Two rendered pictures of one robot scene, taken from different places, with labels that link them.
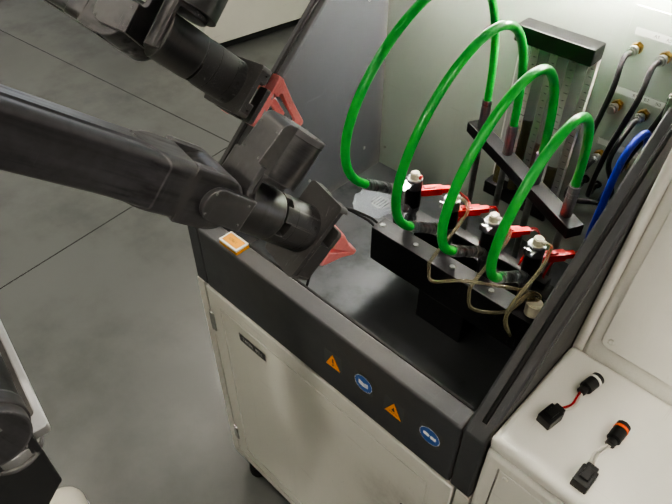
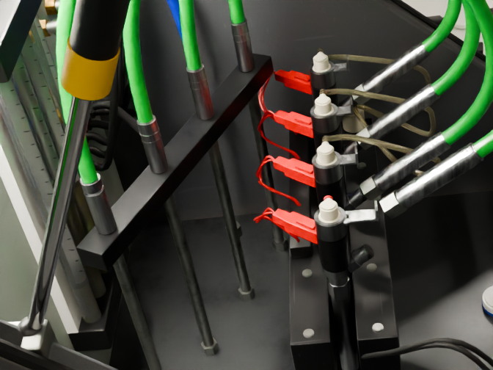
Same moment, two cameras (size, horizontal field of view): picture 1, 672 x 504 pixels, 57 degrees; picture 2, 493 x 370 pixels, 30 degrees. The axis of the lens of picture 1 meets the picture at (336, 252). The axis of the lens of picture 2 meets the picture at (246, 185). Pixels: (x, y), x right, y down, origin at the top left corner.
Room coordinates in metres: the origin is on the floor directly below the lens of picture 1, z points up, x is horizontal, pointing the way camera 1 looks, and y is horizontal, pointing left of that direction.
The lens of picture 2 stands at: (1.26, 0.32, 1.63)
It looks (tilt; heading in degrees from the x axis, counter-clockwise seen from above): 39 degrees down; 235
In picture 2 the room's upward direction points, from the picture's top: 12 degrees counter-clockwise
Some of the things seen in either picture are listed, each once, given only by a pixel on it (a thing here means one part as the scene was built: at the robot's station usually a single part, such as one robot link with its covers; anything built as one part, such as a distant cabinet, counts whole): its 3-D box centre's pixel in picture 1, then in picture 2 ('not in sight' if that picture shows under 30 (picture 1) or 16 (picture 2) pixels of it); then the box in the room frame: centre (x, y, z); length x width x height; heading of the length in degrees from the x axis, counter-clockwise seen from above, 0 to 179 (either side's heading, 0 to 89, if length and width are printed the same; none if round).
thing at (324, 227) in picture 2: (406, 227); (352, 296); (0.86, -0.13, 0.98); 0.05 x 0.03 x 0.21; 136
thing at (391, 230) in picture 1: (457, 286); (342, 266); (0.78, -0.22, 0.91); 0.34 x 0.10 x 0.15; 46
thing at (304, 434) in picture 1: (316, 460); not in sight; (0.68, 0.04, 0.45); 0.65 x 0.02 x 0.68; 46
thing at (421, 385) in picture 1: (319, 336); not in sight; (0.69, 0.03, 0.87); 0.62 x 0.04 x 0.16; 46
